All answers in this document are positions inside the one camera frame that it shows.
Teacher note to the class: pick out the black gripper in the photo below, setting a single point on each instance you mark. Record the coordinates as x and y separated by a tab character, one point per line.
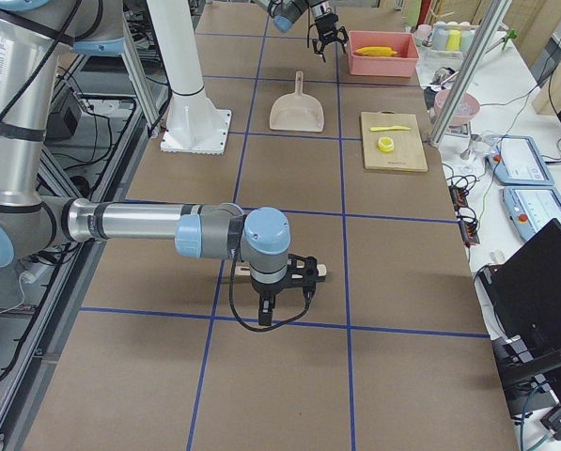
326	24
264	288

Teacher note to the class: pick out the beige brush with black bristles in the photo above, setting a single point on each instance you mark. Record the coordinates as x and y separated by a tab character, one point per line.
244	271

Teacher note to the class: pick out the yellow toy corn cob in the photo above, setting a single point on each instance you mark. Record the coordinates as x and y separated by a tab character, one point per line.
376	51

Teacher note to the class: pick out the beige plastic dustpan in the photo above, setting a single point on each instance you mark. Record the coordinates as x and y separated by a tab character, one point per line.
296	111

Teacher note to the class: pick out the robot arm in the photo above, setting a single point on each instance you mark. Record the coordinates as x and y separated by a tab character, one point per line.
33	36
285	14

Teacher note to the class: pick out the pink plastic bin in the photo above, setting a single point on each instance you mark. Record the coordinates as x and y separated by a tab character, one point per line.
401	64

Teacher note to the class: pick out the yellow toy knife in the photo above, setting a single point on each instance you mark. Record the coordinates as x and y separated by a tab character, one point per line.
394	128

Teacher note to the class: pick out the light blue plastic cup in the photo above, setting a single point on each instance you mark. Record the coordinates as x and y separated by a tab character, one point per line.
439	36

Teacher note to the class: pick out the yellow lemon slice toy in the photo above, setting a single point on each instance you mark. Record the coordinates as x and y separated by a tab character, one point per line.
386	144

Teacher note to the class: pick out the wooden cutting board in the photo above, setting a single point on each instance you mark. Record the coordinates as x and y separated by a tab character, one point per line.
408	155

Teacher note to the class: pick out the yellow plastic cup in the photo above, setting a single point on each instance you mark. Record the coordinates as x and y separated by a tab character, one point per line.
453	40

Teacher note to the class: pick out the pink bowl with ice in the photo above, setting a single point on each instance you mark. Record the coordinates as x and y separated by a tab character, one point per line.
466	110

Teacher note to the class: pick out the grey digital scale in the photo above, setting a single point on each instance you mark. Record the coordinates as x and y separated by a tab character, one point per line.
451	130

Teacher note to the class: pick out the upper blue teach pendant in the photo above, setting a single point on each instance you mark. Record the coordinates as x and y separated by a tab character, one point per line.
515	160

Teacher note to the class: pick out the blue teach pendant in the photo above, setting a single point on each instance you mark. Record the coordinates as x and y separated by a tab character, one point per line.
530	208
515	160

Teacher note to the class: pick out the lower blue teach pendant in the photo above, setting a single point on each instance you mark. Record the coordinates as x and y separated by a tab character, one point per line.
530	208

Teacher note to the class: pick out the black monitor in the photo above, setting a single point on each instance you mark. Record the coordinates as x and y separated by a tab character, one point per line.
525	294

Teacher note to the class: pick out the aluminium frame post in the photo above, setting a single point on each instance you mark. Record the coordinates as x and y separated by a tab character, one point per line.
489	25

